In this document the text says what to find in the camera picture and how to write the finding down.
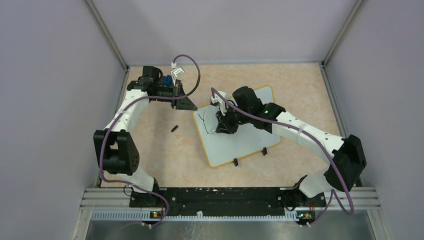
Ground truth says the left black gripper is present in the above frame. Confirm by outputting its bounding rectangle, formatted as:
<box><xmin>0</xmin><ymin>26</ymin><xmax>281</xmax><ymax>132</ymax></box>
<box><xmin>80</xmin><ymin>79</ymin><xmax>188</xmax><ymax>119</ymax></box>
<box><xmin>152</xmin><ymin>82</ymin><xmax>197</xmax><ymax>111</ymax></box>

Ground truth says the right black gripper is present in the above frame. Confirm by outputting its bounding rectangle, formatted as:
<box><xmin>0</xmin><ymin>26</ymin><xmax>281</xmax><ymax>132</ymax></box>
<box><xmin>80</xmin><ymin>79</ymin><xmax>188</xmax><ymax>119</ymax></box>
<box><xmin>215</xmin><ymin>103</ymin><xmax>252</xmax><ymax>135</ymax></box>

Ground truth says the yellow framed whiteboard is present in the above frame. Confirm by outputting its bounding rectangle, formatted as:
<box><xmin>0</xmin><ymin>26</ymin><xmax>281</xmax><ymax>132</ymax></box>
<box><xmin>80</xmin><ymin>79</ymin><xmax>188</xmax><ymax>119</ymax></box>
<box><xmin>192</xmin><ymin>85</ymin><xmax>282</xmax><ymax>169</ymax></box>

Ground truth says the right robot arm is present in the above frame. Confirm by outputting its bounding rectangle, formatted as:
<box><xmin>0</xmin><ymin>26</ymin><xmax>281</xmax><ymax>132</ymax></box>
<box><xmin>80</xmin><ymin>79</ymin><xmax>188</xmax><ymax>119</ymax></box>
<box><xmin>210</xmin><ymin>86</ymin><xmax>367</xmax><ymax>215</ymax></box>

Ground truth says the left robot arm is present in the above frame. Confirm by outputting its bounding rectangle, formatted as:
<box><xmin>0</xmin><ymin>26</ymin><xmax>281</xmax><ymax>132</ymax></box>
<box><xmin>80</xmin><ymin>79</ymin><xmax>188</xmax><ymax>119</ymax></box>
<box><xmin>93</xmin><ymin>63</ymin><xmax>197</xmax><ymax>207</ymax></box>

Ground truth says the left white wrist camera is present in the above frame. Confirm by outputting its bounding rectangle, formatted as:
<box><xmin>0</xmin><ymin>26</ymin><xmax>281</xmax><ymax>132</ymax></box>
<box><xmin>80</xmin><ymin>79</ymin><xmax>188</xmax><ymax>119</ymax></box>
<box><xmin>170</xmin><ymin>62</ymin><xmax>185</xmax><ymax>79</ymax></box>

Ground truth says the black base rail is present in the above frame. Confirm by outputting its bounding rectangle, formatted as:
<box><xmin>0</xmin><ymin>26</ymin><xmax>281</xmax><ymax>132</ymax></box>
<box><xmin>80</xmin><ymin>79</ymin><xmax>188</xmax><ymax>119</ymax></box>
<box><xmin>129</xmin><ymin>187</ymin><xmax>327</xmax><ymax>217</ymax></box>

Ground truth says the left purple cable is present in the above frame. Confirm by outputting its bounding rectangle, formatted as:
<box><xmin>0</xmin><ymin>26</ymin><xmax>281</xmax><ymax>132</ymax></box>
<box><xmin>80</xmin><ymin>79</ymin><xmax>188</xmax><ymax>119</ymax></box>
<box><xmin>98</xmin><ymin>54</ymin><xmax>202</xmax><ymax>229</ymax></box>

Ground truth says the white cable duct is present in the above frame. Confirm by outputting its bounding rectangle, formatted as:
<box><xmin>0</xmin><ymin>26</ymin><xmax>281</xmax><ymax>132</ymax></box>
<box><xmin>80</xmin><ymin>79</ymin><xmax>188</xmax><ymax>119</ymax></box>
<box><xmin>91</xmin><ymin>210</ymin><xmax>299</xmax><ymax>222</ymax></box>

